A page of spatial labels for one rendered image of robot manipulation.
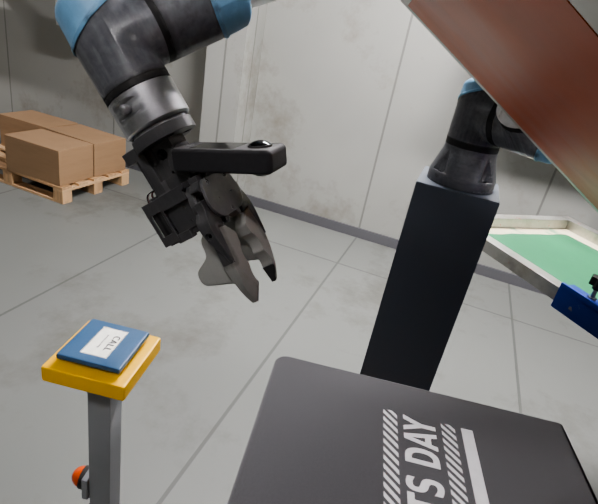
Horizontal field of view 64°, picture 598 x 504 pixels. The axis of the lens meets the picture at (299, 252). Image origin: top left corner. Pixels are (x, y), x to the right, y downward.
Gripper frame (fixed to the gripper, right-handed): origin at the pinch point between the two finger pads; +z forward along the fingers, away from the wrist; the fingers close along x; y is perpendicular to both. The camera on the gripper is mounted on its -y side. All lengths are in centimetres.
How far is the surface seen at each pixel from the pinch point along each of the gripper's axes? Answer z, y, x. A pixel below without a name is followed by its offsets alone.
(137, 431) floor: 52, 124, -69
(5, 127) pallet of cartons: -139, 303, -262
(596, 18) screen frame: -10.3, -32.0, 27.3
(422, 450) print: 34.5, -2.9, -9.2
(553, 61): -8.9, -31.7, 18.1
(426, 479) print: 35.1, -3.6, -4.3
